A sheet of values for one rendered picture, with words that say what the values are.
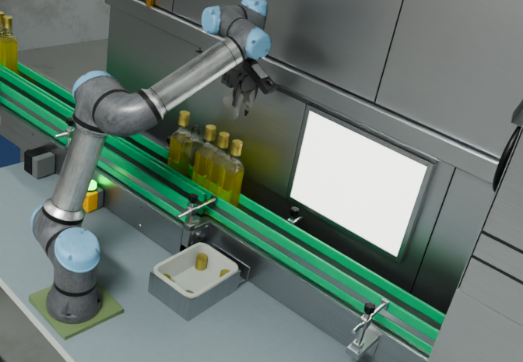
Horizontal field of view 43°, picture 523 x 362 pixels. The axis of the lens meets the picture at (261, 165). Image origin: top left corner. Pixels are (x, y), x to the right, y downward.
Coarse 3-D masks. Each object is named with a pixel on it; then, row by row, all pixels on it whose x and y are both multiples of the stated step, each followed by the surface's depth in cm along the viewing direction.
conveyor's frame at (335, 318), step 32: (0, 128) 265; (32, 128) 250; (128, 192) 224; (160, 224) 218; (256, 256) 208; (288, 288) 203; (320, 288) 196; (320, 320) 198; (352, 320) 191; (384, 352) 186; (416, 352) 180
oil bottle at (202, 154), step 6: (198, 150) 215; (204, 150) 214; (210, 150) 214; (216, 150) 216; (198, 156) 216; (204, 156) 214; (198, 162) 217; (204, 162) 215; (198, 168) 218; (204, 168) 216; (198, 174) 219; (204, 174) 217; (192, 180) 221; (198, 180) 219; (204, 180) 218; (204, 186) 219
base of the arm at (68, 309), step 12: (96, 288) 186; (48, 300) 184; (60, 300) 181; (72, 300) 180; (84, 300) 182; (96, 300) 186; (48, 312) 184; (60, 312) 181; (72, 312) 182; (84, 312) 183; (96, 312) 187
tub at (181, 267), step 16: (176, 256) 204; (192, 256) 211; (208, 256) 212; (224, 256) 208; (160, 272) 196; (176, 272) 207; (192, 272) 210; (208, 272) 211; (176, 288) 192; (192, 288) 203; (208, 288) 194
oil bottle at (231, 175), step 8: (224, 168) 210; (232, 168) 208; (240, 168) 210; (224, 176) 211; (232, 176) 209; (240, 176) 212; (224, 184) 212; (232, 184) 210; (240, 184) 214; (224, 192) 213; (232, 192) 212; (232, 200) 214
